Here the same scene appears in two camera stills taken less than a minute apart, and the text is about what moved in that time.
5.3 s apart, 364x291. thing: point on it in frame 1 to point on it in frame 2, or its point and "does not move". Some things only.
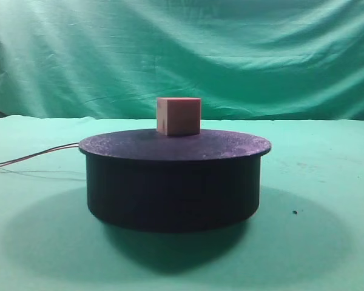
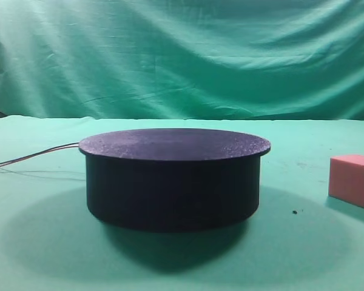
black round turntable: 175,183 does not move
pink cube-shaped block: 178,116 to 352,179
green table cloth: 313,230 does not move
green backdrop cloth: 308,60 does not move
